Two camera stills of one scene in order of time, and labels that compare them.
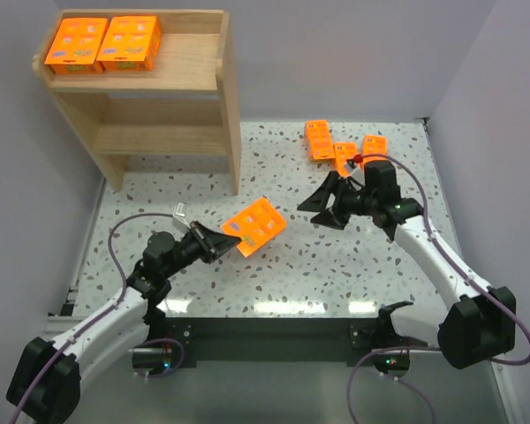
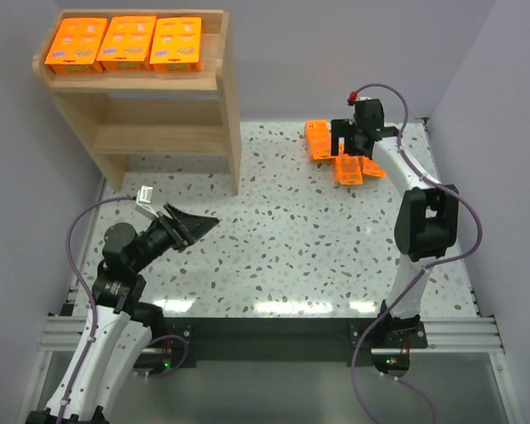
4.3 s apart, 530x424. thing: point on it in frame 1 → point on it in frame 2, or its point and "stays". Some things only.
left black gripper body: x=204 y=246 → x=177 y=230
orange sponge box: x=76 y=46 stays
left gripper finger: x=218 y=242 → x=195 y=225
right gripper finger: x=319 y=200 → x=339 y=128
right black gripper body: x=342 y=201 → x=351 y=131
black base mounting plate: x=268 y=339 stays
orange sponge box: x=256 y=226 → x=177 y=45
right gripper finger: x=329 y=219 → x=360 y=143
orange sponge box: x=319 y=140 stays
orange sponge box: x=132 y=43 stays
